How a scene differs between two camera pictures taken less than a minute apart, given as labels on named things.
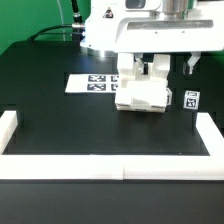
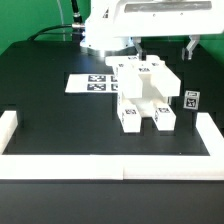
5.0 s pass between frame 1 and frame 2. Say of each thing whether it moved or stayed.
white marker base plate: stayed
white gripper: moved
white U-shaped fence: stayed
